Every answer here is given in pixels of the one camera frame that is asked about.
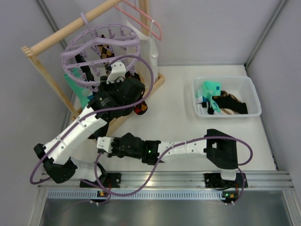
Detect white plastic basket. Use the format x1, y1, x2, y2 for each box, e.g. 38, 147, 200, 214
191, 76, 262, 119

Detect black tan argyle sock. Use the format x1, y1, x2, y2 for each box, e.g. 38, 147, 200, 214
98, 44, 115, 76

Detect mint green sock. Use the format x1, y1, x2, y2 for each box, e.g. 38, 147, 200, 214
196, 81, 222, 114
64, 68, 93, 109

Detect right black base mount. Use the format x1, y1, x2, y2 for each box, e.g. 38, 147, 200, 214
204, 173, 225, 189

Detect black blue sock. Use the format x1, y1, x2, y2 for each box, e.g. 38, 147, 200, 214
75, 54, 95, 81

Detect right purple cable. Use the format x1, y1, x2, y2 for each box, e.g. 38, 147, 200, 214
94, 137, 253, 205

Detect purple cable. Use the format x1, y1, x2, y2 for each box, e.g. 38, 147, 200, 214
29, 55, 155, 185
94, 137, 253, 205

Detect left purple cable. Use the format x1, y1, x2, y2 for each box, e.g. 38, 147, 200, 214
29, 55, 155, 185

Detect purple round clip hanger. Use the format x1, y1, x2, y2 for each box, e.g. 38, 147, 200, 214
61, 16, 141, 92

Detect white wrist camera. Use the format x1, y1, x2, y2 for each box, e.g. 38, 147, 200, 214
96, 137, 114, 153
106, 61, 126, 84

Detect white garment on hanger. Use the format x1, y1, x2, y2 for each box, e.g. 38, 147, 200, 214
122, 16, 158, 88

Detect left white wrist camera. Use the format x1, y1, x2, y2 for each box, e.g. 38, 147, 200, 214
106, 61, 126, 84

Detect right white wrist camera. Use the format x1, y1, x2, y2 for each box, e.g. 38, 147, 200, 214
96, 137, 114, 153

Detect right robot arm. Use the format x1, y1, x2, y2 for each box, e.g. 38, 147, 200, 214
108, 129, 238, 181

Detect aluminium mounting rail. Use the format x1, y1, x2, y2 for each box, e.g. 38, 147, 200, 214
38, 171, 294, 190

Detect brown beige argyle sock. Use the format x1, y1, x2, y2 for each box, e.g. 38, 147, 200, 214
221, 90, 241, 115

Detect pink clothes hanger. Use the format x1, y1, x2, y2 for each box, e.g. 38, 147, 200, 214
114, 0, 163, 41

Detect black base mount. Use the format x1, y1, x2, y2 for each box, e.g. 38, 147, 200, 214
103, 173, 122, 189
204, 173, 225, 189

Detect wooden clothes rack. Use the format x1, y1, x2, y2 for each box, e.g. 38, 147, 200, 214
20, 0, 166, 142

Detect grey slotted cable duct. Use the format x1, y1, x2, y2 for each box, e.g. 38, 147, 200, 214
47, 189, 238, 201

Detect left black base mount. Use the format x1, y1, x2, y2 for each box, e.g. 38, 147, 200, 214
103, 173, 122, 189

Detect black sock with grey patches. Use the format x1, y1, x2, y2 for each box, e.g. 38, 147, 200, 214
84, 116, 110, 139

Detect black red yellow argyle sock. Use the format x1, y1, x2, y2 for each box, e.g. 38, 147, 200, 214
125, 71, 148, 115

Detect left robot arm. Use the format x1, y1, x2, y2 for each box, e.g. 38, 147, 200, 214
34, 77, 145, 184

